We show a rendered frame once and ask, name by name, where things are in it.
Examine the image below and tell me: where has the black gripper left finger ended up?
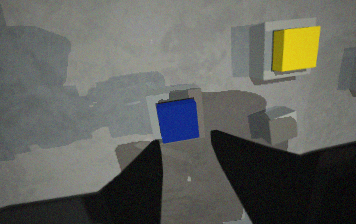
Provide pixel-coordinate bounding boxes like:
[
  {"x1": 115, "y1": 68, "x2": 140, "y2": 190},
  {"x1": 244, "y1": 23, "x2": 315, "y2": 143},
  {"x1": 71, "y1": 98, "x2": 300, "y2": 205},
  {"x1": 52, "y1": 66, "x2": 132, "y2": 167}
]
[{"x1": 0, "y1": 140, "x2": 163, "y2": 224}]

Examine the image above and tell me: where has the yellow button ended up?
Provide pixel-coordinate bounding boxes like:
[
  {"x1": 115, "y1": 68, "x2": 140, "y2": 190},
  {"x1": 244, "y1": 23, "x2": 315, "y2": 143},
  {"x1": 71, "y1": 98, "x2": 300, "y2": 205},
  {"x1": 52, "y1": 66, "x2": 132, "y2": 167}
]
[{"x1": 249, "y1": 17, "x2": 320, "y2": 81}]

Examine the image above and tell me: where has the blue button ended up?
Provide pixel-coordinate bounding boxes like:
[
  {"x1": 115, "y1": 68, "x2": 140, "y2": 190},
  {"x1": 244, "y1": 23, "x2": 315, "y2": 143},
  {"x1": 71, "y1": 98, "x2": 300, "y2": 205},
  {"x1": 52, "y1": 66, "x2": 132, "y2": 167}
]
[{"x1": 146, "y1": 84, "x2": 205, "y2": 145}]

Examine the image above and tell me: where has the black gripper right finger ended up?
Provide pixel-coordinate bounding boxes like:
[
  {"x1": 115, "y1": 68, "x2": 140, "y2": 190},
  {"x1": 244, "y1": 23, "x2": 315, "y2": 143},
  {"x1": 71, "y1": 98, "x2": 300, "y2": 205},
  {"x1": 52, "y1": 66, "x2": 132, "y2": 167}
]
[{"x1": 211, "y1": 130, "x2": 356, "y2": 224}]

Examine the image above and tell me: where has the green button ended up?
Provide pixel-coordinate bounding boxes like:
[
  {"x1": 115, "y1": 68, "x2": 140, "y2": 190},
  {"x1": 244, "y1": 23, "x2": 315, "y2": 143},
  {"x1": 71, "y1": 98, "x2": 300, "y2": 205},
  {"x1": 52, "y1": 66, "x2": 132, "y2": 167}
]
[{"x1": 349, "y1": 58, "x2": 356, "y2": 90}]

